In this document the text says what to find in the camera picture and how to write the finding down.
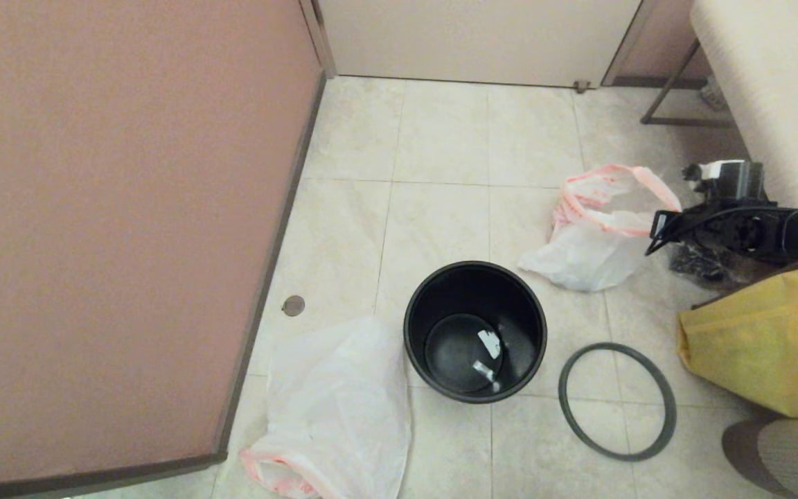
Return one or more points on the dark metal bench frame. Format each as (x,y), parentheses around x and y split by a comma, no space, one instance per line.
(676,122)

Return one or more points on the pink brown partition panel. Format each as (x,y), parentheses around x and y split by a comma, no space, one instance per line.
(108,208)

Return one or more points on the black round trash bin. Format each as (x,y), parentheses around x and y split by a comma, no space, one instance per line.
(440,298)

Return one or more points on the yellow fabric tote bag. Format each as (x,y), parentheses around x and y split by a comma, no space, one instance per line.
(759,346)

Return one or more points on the white plastic bag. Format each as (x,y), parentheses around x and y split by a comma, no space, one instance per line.
(337,388)

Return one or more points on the white red bag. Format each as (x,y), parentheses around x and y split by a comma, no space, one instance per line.
(593,256)

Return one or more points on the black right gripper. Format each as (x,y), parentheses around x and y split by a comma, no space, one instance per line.
(697,232)

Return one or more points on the clear bag with black contents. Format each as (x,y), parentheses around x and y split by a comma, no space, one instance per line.
(697,267)

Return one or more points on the round brown floor cap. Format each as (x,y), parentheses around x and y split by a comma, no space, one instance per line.
(293,305)

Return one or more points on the white paper scrap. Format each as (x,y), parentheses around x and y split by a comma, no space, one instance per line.
(489,344)

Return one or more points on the small metal floor stop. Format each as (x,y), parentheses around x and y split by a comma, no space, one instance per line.
(582,87)

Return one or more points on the cream ribbed bench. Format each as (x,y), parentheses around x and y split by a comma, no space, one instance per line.
(787,104)

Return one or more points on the silvery paper scrap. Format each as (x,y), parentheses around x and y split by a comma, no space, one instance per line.
(485,373)

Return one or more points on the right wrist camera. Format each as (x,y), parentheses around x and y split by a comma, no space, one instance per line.
(692,174)

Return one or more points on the beige partition panel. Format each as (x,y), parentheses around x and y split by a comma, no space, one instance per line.
(475,34)

